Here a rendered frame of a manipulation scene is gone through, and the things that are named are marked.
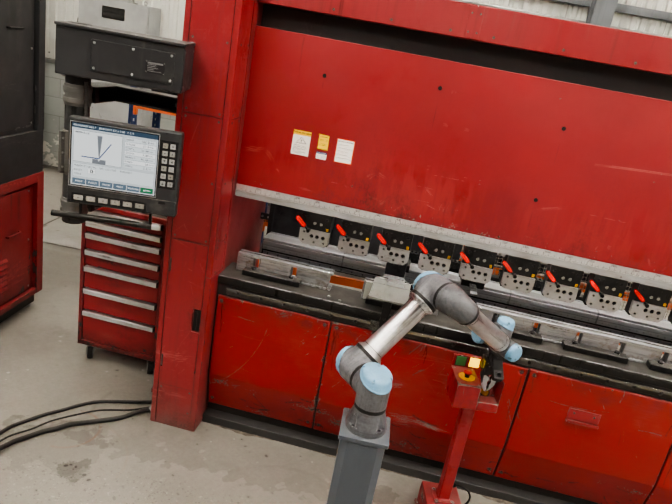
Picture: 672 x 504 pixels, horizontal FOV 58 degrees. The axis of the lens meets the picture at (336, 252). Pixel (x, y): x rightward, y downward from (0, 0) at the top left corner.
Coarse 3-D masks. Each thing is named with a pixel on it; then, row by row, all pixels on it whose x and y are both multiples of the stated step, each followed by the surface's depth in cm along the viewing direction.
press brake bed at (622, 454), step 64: (256, 320) 307; (320, 320) 300; (256, 384) 318; (320, 384) 311; (512, 384) 292; (576, 384) 286; (640, 384) 282; (320, 448) 323; (512, 448) 302; (576, 448) 296; (640, 448) 290
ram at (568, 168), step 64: (256, 64) 279; (320, 64) 274; (384, 64) 269; (448, 64) 265; (256, 128) 288; (320, 128) 283; (384, 128) 278; (448, 128) 273; (512, 128) 268; (576, 128) 263; (640, 128) 259; (320, 192) 292; (384, 192) 286; (448, 192) 281; (512, 192) 276; (576, 192) 271; (640, 192) 266; (576, 256) 280; (640, 256) 274
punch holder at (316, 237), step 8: (304, 216) 297; (312, 216) 296; (320, 216) 295; (328, 216) 295; (312, 224) 297; (320, 224) 297; (328, 224) 296; (304, 232) 299; (312, 232) 298; (320, 232) 297; (328, 232) 297; (304, 240) 300; (312, 240) 299; (320, 240) 299; (328, 240) 298
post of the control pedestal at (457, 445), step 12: (456, 420) 279; (468, 420) 273; (456, 432) 276; (468, 432) 275; (456, 444) 277; (456, 456) 280; (444, 468) 285; (456, 468) 282; (444, 480) 284; (444, 492) 286
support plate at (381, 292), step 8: (376, 280) 298; (384, 280) 299; (376, 288) 288; (384, 288) 289; (392, 288) 291; (400, 288) 293; (408, 288) 295; (376, 296) 278; (384, 296) 280; (392, 296) 282; (400, 296) 283; (408, 296) 285; (400, 304) 276
